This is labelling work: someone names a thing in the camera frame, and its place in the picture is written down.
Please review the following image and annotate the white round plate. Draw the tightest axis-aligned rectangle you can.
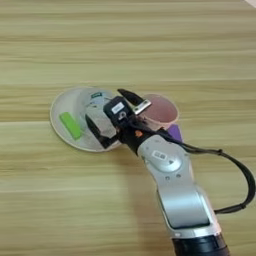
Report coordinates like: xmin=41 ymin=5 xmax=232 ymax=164
xmin=49 ymin=86 xmax=124 ymax=153

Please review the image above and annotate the purple rectangular block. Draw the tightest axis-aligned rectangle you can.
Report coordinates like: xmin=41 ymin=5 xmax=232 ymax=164
xmin=166 ymin=123 xmax=184 ymax=144

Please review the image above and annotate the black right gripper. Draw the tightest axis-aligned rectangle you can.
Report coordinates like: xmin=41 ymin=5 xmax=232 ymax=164
xmin=84 ymin=88 xmax=174 ymax=157

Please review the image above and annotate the green rectangular block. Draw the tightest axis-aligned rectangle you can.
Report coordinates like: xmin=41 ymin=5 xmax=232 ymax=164
xmin=59 ymin=111 xmax=83 ymax=141

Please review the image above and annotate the pink plastic cup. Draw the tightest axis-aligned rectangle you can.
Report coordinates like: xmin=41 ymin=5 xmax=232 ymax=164
xmin=139 ymin=93 xmax=180 ymax=132

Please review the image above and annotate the clear plastic cup with labels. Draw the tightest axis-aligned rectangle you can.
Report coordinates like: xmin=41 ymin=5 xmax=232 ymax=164
xmin=78 ymin=88 xmax=118 ymax=140

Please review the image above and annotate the small black box white label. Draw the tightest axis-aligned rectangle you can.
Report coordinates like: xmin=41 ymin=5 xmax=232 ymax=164
xmin=102 ymin=96 xmax=135 ymax=128

